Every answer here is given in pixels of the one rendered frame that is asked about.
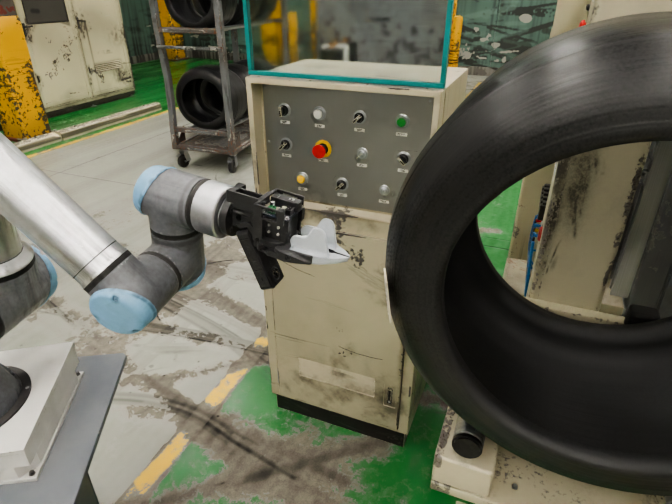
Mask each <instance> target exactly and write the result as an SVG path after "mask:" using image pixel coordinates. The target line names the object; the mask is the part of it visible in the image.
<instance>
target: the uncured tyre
mask: <svg viewBox="0 0 672 504"><path fill-rule="evenodd" d="M651 141H672V11H665V12H649V13H640V14H632V15H626V16H620V17H615V18H610V19H606V20H602V21H598V22H594V23H590V24H587V25H584V26H581V27H578V28H575V29H572V30H569V31H567V32H564V33H561V34H559V35H557V36H554V37H552V38H550V39H548V40H545V41H543V42H541V43H539V44H537V45H535V46H534V47H532V48H530V49H528V50H526V51H524V52H523V53H521V54H519V55H518V56H516V57H515V58H513V59H512V60H510V61H509V62H507V63H506V64H504V65H503V66H501V67H500V68H499V69H497V70H496V71H495V72H493V73H492V74H491V75H490V76H489V77H487V78H486V79H485V80H484V81H483V82H482V83H480V84H479V85H478V86H477V87H476V88H475V89H474V90H473V91H472V92H471V93H470V94H469V95H468V96H467V97H466V98H465V99H464V101H463V102H462V103H461V104H460V105H459V106H458V107H457V109H456V110H455V111H454V112H453V113H452V114H451V115H450V117H449V118H448V119H447V120H446V121H445V122H444V124H443V125H442V126H441V127H440V128H439V129H438V130H437V132H436V133H435V134H434V135H433V136H432V138H431V139H430V140H429V141H428V143H427V144H426V145H425V147H424V148H423V150H422V151H421V152H420V154H419V155H418V157H417V158H416V160H415V162H414V163H413V165H412V167H411V168H410V170H409V172H408V174H407V176H406V178H405V180H404V182H403V184H402V186H401V189H400V191H399V194H398V196H397V199H396V202H395V205H394V208H393V211H392V215H391V219H390V224H389V229H388V235H387V244H386V259H385V269H386V276H387V282H388V293H389V303H390V312H391V315H392V319H393V322H394V325H395V328H396V331H397V333H398V336H399V338H400V340H401V342H402V344H403V347H404V349H405V350H406V352H407V354H408V356H409V358H410V359H411V361H412V363H413V364H414V366H415V367H416V369H417V370H418V372H419V373H420V375H421V376H422V377H423V379H424V380H425V381H426V383H427V384H428V385H429V386H430V387H431V389H432V390H433V391H434V392H435V393H436V394H437V395H438V396H439V397H440V398H441V399H442V401H443V402H444V403H446V404H447V405H448V406H449V407H450V408H451V409H452V410H453V411H454V412H455V413H456V414H458V415H459V416H460V417H461V418H462V419H464V420H465V421H466V422H467V423H469V424H470V425H471V426H473V427H474V428H475V429H477V430H478V431H479V432H481V433H482V434H483V435H485V436H486V437H488V438H489V439H490V440H492V441H493V442H495V443H496V444H498V445H500V446H501V447H503V448H504V449H506V450H508V451H509V452H511V453H513V454H515V455H517V456H519V457H520V458H522V459H524V460H526V461H528V462H531V463H533V464H535V465H537V466H539V467H542V468H544V469H546V470H549V471H551V472H554V473H557V474H559V475H562V476H565V477H568V478H571V479H574V480H577V481H581V482H584V483H588V484H592V485H596V486H600V487H604V488H609V489H614V490H619V491H625V492H631V493H639V494H647V495H658V496H672V316H670V317H666V318H662V319H658V320H654V321H648V322H642V323H634V324H598V323H590V322H584V321H579V320H574V319H570V318H567V317H564V316H561V315H558V314H555V313H552V312H550V311H548V310H546V309H543V308H541V307H539V306H538V305H536V304H534V303H532V302H531V301H529V300H528V299H526V298H525V297H523V296H522V295H520V294H519V293H518V292H517V291H515V290H514V289H513V288H512V287H511V286H510V285H509V284H508V283H507V282H506V281H505V280H504V279H503V278H502V277H501V275H500V274H499V273H498V272H497V270H496V269H495V267H494V266H493V264H492V263H491V261H490V259H489V257H488V255H487V253H486V251H485V249H484V246H483V243H482V240H481V236H480V232H479V227H478V214H479V213H480V212H481V210H482V209H483V208H484V207H486V206H487V205H488V204H489V203H490V202H491V201H492V200H493V199H494V198H496V197H497V196H498V195H499V194H501V193H502V192H503V191H505V190H506V189H507V188H509V187H510V186H512V185H513V184H515V183H516V182H518V181H520V180H521V179H523V178H525V177H526V176H528V175H530V174H532V173H534V172H536V171H538V170H540V169H542V168H544V167H546V166H548V165H551V164H553V163H555V162H558V161H560V160H563V159H566V158H569V157H571V156H575V155H578V154H581V153H584V152H588V151H592V150H596V149H600V148H605V147H610V146H616V145H622V144H629V143H638V142H651Z"/></svg>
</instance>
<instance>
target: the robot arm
mask: <svg viewBox="0 0 672 504"><path fill-rule="evenodd" d="M283 193H285V194H288V195H292V196H295V197H297V199H296V198H293V197H289V196H286V195H283ZM272 194H273V195H272ZM271 195H272V196H271ZM270 196H271V200H270ZM304 197H305V196H302V195H298V194H295V193H291V192H288V191H284V190H281V189H277V188H275V189H274V190H272V191H268V192H266V193H265V194H264V195H263V194H260V193H256V192H253V191H250V190H246V184H243V183H240V182H238V183H237V184H236V185H235V186H232V185H228V184H225V183H222V182H218V181H215V180H211V179H208V178H204V177H201V176H198V175H194V174H191V173H188V172H184V171H181V170H177V169H176V168H175V167H166V166H162V165H154V166H151V167H149V168H148V169H146V170H145V171H144V172H143V173H142V174H141V175H140V177H139V178H138V180H137V182H136V184H135V186H134V190H133V204H134V206H135V208H136V209H137V210H138V211H139V212H140V213H141V214H143V215H148V218H149V226H150V233H151V240H152V243H151V245H150V246H149V247H148V248H147V249H146V250H145V251H143V252H142V253H141V254H140V255H138V256H137V257H135V256H134V255H133V254H132V253H131V252H130V251H129V250H128V249H127V248H125V247H123V246H121V245H120V244H119V243H118V242H117V241H116V240H115V239H114V238H113V237H112V236H111V235H110V234H109V233H108V232H107V231H105V230H104V229H103V228H102V227H101V226H100V225H99V224H98V223H97V222H96V221H95V220H94V219H93V218H92V217H91V216H90V215H88V214H87V213H86V212H85V211H84V210H83V209H82V208H81V207H80V206H79V205H78V204H77V203H76V202H75V201H74V200H72V199H71V198H70V197H69V196H68V195H67V194H66V193H65V192H64V191H63V190H62V189H61V188H60V187H59V186H58V185H57V184H55V183H54V182H53V181H52V180H51V179H50V178H49V177H48V176H47V175H46V174H45V173H44V172H43V171H42V170H41V169H39V168H38V167H37V166H36V165H35V164H34V163H33V162H32V161H31V160H30V159H29V158H28V157H27V156H26V155H25V154H24V153H22V152H21V151H20V150H19V149H18V148H17V147H16V146H15V145H14V144H13V143H12V142H11V141H10V140H9V139H8V138H6V137H5V136H4V135H3V134H2V133H1V132H0V339H1V338H2V337H3V336H4V335H6V334H7V333H8V332H9V331H10V330H12V329H13V328H14V327H15V326H17V325H18V324H19V323H20V322H22V321H23V320H24V319H25V318H26V317H28V316H29V315H30V314H31V313H33V312H34V311H35V310H36V309H38V308H39V307H41V306H42V305H43V304H44V303H45V302H46V301H47V300H48V299H49V298H50V297H51V296H52V295H53V294H54V292H55V290H56V288H57V285H58V280H57V273H56V270H55V268H54V266H53V264H52V262H51V261H50V260H49V258H48V257H47V256H49V257H50V258H51V259H52V260H53V261H54V262H55V263H56V264H58V265H59V266H60V267H61V268H62V269H63V270H64V271H65V272H67V273H68V274H69V275H70V276H71V277H72V278H73V279H74V280H76V281H77V282H78V283H79V284H80V285H81V287H82V289H84V291H86V292H87V293H88V294H89V295H90V296H91V297H90V299H89V309H90V312H91V314H92V315H93V316H94V317H95V319H96V320H97V321H98V322H99V323H100V324H101V325H103V326H104V327H106V328H107V329H109V330H111V331H114V332H117V333H121V334H134V333H137V332H139V331H141V330H142V329H143V328H144V327H145V326H146V325H147V324H148V323H150V322H151V321H153V320H154V319H155V318H156V316H157V314H158V313H159V311H160V310H161V309H162V308H163V307H164V306H165V305H166V304H167V303H168V301H169V300H170V299H171V298H172V297H173V296H174V295H175V294H176V293H177V292H178V291H184V290H188V289H191V288H192V287H194V286H196V285H198V284H199V283H200V282H201V280H202V279H203V277H204V275H205V268H206V257H205V251H204V236H203V233H204V234H207V235H210V236H213V237H216V238H219V239H222V238H225V237H227V236H228V235H229V236H235V235H237V237H238V239H239V241H240V244H241V246H242V248H243V250H244V253H245V255H246V257H247V259H248V262H249V264H250V266H251V268H252V271H253V273H254V275H255V277H256V279H257V282H258V284H259V286H260V288H261V290H267V289H274V288H275V287H276V286H277V284H278V283H279V282H280V281H281V280H282V279H283V277H284V275H283V272H282V270H281V268H280V265H279V263H278V261H277V259H278V260H280V261H284V262H288V263H294V264H305V265H311V264H316V265H324V264H337V263H343V262H347V261H348V260H349V259H350V255H349V254H348V253H347V252H346V251H345V250H344V249H343V248H341V247H340V246H338V245H337V241H336V233H335V225H334V223H333V221H332V220H330V219H327V218H324V219H322V220H321V222H320V223H319V224H318V226H317V227H314V226H310V225H305V226H303V227H301V221H302V220H303V219H304V215H305V208H304ZM18 230H19V231H20V232H22V233H23V234H24V235H25V236H26V237H27V238H28V239H29V240H31V241H32V242H33V243H34V244H35V245H36V246H37V247H38V248H40V249H41V250H42V251H43V252H44V253H45V254H46V255H47V256H46V255H41V254H40V250H39V249H37V248H35V247H33V246H31V245H30V244H29V243H27V242H25V241H23V240H20V237H19V233H18ZM21 389H22V384H21V382H20V380H19V378H18V376H17V375H16V374H15V373H14V372H13V371H12V370H11V369H9V368H8V367H6V366H4V365H3V364H1V363H0V418H1V417H2V416H3V415H5V414H6V413H7V412H8V411H9V410H10V409H11V408H12V406H13V405H14V404H15V402H16V401H17V399H18V398H19V396H20V393H21Z"/></svg>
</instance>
